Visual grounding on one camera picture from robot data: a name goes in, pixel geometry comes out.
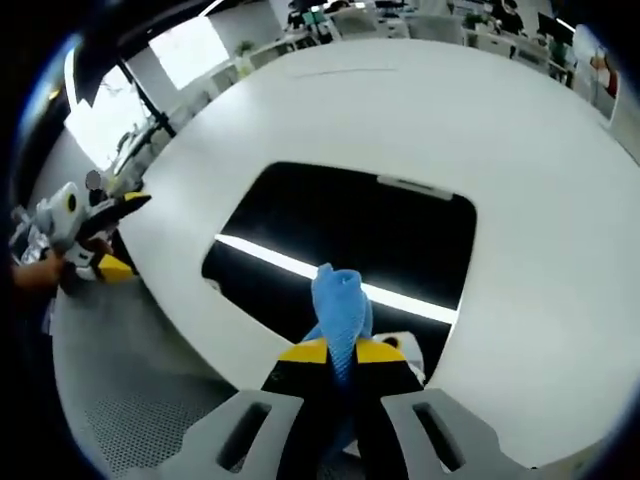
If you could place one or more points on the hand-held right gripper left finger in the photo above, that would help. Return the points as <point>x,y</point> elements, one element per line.
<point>280,400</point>

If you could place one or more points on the green potted plant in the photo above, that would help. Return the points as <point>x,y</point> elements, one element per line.
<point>244,48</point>

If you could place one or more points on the blue cleaning cloth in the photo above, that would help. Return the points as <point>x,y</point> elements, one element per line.
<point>340,310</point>

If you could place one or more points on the person's left hand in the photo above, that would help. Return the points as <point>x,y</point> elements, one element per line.
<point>37,272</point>

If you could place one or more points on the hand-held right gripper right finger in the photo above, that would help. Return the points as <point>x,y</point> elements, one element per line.
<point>395,395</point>

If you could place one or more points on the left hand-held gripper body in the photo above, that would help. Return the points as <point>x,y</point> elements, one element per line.
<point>60,215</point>

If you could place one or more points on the grey mesh office chair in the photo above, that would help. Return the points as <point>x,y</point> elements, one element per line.
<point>130,390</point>

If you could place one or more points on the black tablet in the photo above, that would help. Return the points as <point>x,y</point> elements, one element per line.
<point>350,225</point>

